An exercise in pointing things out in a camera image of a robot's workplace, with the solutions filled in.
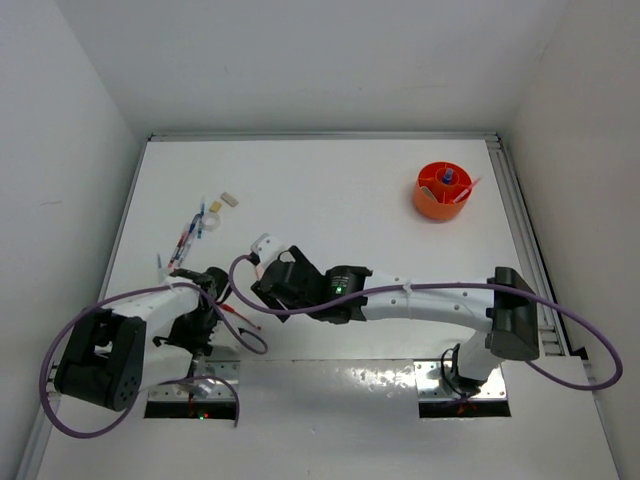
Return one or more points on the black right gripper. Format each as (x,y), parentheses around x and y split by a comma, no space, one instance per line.
(294,254)

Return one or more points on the red gel pen long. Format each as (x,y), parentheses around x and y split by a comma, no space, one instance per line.
(229,309)

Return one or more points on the white glue bottle blue cap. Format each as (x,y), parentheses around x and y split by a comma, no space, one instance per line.
(447,176)

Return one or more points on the orange highlighter pen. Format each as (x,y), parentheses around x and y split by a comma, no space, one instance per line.
(467,191)

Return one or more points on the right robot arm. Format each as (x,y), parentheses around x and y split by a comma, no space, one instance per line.
(503,320)

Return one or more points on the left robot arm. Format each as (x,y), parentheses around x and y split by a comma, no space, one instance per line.
(136,343)

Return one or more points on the beige eraser block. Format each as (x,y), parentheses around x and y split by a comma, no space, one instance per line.
(229,199)

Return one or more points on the teal capped pen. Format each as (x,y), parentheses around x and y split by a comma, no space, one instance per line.
(200,227)

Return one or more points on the blue gel pen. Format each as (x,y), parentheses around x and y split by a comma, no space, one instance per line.
(183,252)

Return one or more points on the dark red gel pen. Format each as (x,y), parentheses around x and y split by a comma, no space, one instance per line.
(181,243)

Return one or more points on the orange round compartment container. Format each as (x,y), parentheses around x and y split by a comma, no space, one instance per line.
(430,176)

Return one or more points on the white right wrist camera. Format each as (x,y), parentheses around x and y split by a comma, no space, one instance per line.
(265,250)

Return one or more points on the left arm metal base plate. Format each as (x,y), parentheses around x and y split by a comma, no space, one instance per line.
(211,386)

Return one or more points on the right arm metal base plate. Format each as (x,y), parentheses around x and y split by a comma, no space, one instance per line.
(432,388)

